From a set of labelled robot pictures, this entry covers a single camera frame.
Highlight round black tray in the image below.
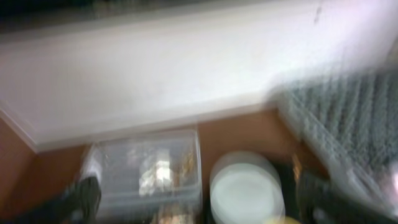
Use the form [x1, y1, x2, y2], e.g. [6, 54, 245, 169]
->
[266, 154, 328, 223]

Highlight pink cup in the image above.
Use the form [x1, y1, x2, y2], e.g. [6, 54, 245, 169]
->
[384, 161, 397, 205]

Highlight yellow bowl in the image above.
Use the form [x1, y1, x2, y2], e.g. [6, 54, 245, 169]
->
[264, 216, 301, 224]

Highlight food scraps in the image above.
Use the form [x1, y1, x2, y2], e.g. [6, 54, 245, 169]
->
[151, 205, 197, 224]

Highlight gold snack wrapper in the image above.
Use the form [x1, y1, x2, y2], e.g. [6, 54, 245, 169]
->
[178, 148, 195, 186]

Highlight grey dishwasher rack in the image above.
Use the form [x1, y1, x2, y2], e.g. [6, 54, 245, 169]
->
[277, 67, 397, 218]

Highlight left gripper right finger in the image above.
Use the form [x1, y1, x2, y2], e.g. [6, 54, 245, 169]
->
[297, 171, 397, 224]

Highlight white tissue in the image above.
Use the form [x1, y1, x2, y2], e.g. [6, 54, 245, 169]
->
[139, 149, 175, 197]

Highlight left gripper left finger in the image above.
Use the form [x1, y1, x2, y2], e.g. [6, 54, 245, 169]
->
[1, 177, 101, 224]

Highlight right wooden chopstick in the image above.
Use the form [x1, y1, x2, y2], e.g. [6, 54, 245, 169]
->
[292, 154, 303, 182]

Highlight clear plastic bin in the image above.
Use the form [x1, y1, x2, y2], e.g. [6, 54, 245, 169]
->
[81, 129, 202, 223]

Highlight grey plate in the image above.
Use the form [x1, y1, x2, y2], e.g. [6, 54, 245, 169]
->
[210, 151, 285, 224]

